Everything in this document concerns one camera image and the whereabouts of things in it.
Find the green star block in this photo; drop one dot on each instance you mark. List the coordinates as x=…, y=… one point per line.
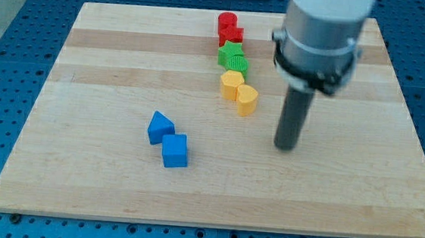
x=229, y=50

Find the red cylinder block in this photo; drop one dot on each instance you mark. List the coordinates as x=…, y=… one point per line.
x=225, y=20

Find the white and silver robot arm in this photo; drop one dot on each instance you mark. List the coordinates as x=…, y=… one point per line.
x=316, y=48

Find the blue triangular prism block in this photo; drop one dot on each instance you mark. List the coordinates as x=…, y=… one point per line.
x=159, y=126

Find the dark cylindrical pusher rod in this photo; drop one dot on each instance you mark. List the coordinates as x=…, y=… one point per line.
x=295, y=109

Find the wooden board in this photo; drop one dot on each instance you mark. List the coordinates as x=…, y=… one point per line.
x=358, y=170

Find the green cylinder block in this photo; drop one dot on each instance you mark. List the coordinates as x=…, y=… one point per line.
x=238, y=63

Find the red star block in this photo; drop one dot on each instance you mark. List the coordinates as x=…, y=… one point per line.
x=232, y=34

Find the blue cube block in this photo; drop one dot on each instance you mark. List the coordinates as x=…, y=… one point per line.
x=174, y=150

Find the yellow hexagon block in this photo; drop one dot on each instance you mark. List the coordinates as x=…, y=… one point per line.
x=229, y=83

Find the yellow heart block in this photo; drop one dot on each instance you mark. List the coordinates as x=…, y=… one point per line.
x=246, y=100

